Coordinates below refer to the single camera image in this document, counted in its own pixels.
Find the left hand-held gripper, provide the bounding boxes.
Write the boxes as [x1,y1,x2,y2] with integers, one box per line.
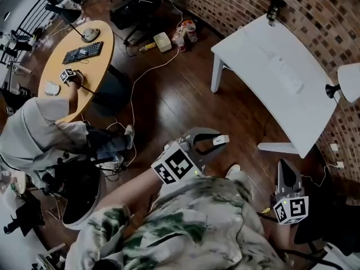
[151,127,230,185]

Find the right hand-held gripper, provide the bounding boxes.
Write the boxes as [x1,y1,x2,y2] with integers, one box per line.
[271,159,310,226]

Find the white power strip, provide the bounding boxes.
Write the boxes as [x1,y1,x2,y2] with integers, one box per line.
[261,47,305,94]

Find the person's right forearm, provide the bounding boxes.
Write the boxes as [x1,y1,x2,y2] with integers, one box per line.
[264,220,295,253]

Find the person's left forearm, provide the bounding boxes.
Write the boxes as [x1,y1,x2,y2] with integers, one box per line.
[94,167,169,218]

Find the person's white shoe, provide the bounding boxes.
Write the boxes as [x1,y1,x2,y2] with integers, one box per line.
[226,164,242,180]

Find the black swivel chair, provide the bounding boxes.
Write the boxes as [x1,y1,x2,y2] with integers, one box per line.
[294,192,360,267]

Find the person's green camouflage shirt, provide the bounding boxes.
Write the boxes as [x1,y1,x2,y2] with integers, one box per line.
[64,170,286,270]

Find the white rectangular table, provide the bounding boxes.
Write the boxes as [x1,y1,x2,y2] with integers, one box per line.
[210,12,343,159]

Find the white shade table lamp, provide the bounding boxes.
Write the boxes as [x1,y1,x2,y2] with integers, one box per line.
[325,62,360,104]

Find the beige plastic box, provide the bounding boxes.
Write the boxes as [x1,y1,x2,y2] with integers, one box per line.
[152,31,173,53]

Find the clear plastic bottles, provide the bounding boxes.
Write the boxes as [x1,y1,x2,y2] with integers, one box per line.
[171,19,198,52]

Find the yellow bottle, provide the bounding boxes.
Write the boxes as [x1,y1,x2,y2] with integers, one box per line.
[139,42,157,53]

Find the round wooden table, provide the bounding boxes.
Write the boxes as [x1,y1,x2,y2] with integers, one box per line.
[37,20,115,124]

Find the black device on table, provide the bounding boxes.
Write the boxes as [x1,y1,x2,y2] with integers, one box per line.
[266,0,285,27]

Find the black office chair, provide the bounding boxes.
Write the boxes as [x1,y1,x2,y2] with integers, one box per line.
[109,0,163,46]

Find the black keyboard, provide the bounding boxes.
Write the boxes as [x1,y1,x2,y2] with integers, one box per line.
[62,41,105,65]

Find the grey desk lamp base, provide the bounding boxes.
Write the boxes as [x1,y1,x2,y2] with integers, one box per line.
[80,28,101,43]

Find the white flat gadget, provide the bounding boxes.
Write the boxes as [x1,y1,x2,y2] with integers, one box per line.
[45,80,61,96]

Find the black metal railing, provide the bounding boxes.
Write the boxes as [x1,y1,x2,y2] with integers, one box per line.
[15,0,61,41]

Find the white floor cable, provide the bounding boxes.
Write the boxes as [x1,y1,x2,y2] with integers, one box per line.
[106,0,185,168]

